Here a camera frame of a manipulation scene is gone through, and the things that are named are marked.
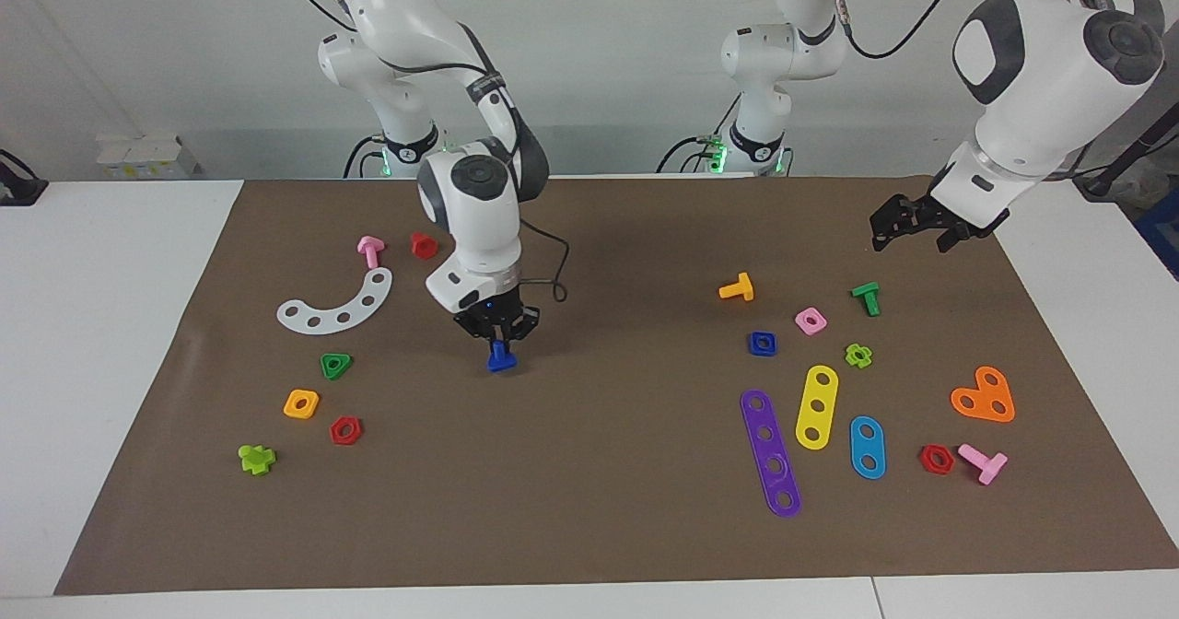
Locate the white curved five-hole plate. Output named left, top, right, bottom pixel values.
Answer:
left=276, top=267, right=394, bottom=335

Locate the black stand pole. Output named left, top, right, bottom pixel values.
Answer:
left=1071, top=103, right=1179, bottom=202

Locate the brown table mat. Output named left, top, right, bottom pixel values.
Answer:
left=53, top=177, right=1179, bottom=597

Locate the orange heart-shaped plate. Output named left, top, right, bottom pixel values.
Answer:
left=950, top=366, right=1017, bottom=424

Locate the yellow three-hole plate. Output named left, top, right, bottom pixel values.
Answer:
left=795, top=365, right=840, bottom=451

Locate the blue crate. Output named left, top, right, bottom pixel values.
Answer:
left=1136, top=188, right=1179, bottom=281

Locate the blue two-hole plate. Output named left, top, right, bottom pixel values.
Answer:
left=849, top=415, right=887, bottom=481

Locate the purple four-hole plate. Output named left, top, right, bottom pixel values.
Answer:
left=740, top=389, right=802, bottom=519

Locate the white cardboard box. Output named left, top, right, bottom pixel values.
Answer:
left=96, top=134, right=199, bottom=181

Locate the black table clamp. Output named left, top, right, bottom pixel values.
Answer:
left=0, top=149, right=49, bottom=207

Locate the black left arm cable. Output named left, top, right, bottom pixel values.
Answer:
left=832, top=0, right=1143, bottom=60

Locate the black base cable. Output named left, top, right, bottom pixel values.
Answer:
left=657, top=131, right=738, bottom=175
left=344, top=134, right=388, bottom=180

